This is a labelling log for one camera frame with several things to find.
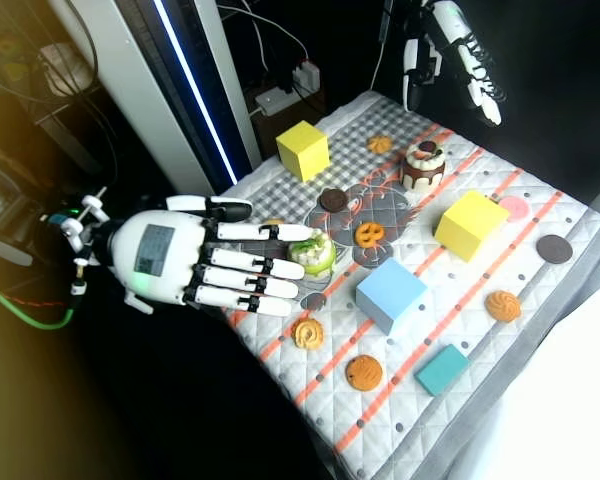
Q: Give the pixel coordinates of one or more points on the teal flat block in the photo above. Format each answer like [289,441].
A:
[442,370]

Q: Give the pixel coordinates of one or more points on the pink round sandwich cookie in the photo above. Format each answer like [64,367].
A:
[516,209]

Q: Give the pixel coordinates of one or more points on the white power strip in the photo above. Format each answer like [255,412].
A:
[275,102]

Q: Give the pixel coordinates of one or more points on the orange pretzel cookie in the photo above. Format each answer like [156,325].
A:
[369,235]

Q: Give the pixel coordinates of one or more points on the golden spiral butter cookie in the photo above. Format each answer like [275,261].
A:
[308,334]

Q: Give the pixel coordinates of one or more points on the orange flower-shaped cookie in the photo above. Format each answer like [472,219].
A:
[380,144]

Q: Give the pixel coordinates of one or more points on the grey quilt with bear print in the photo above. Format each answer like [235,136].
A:
[480,280]

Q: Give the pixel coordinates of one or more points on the orange rosette swirl cookie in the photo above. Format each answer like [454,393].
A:
[503,306]

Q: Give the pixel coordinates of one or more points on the plain round beige cookie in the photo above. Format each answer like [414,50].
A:
[274,221]

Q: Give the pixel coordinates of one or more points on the dark chocolate sandwich cookie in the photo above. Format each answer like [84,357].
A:
[555,249]
[334,200]

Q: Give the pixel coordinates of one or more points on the round chocolate chip cookie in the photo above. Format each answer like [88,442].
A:
[363,373]

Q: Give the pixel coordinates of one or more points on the green cupcake toy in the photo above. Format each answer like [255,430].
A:
[322,257]

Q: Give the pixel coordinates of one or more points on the white power adapter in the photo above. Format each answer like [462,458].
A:
[307,75]

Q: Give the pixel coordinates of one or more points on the white column with blue light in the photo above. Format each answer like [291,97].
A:
[130,100]

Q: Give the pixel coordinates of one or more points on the brown wooden box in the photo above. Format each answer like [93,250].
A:
[267,132]

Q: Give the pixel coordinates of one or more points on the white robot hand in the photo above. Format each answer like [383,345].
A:
[155,250]
[450,22]

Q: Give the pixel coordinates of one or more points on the yellow foam cube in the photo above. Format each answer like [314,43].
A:
[470,225]
[302,150]

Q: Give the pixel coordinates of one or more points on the chocolate drip toy cake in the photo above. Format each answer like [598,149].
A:
[422,170]

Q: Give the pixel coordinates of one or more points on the blue foam cube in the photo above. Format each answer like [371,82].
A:
[390,295]

